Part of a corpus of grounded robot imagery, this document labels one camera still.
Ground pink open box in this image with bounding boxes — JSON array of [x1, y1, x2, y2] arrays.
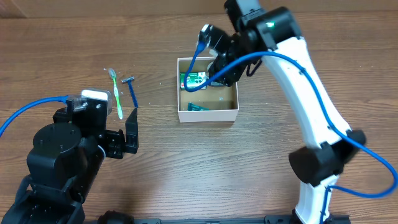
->
[[177, 57, 239, 123]]

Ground blue disposable razor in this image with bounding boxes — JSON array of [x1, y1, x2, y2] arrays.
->
[[121, 77, 139, 108]]

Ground green soap bar packet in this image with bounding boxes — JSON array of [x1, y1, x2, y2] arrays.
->
[[180, 72, 208, 90]]

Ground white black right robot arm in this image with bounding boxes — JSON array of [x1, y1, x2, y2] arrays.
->
[[200, 0, 366, 223]]

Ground teal toothpaste tube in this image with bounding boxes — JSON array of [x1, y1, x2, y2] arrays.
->
[[187, 103, 209, 111]]

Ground clear soap pump bottle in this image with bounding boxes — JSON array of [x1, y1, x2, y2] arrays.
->
[[207, 61, 224, 87]]

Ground green toothbrush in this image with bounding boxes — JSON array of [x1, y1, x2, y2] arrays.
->
[[108, 68, 123, 119]]

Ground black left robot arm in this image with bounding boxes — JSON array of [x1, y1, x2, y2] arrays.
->
[[1, 96, 139, 223]]

